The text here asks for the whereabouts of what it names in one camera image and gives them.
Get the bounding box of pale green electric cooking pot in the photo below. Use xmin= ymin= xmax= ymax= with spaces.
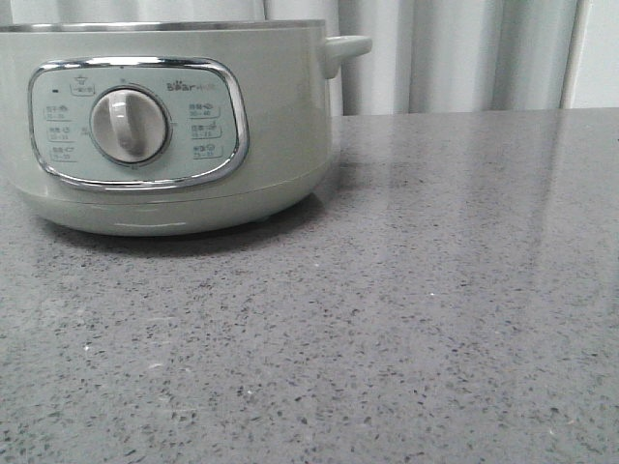
xmin=1 ymin=19 xmax=371 ymax=237

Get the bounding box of grey round control knob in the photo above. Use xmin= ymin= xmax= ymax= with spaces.
xmin=90 ymin=88 xmax=168 ymax=164

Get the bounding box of white pleated curtain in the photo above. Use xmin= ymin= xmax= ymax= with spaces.
xmin=0 ymin=0 xmax=619 ymax=117

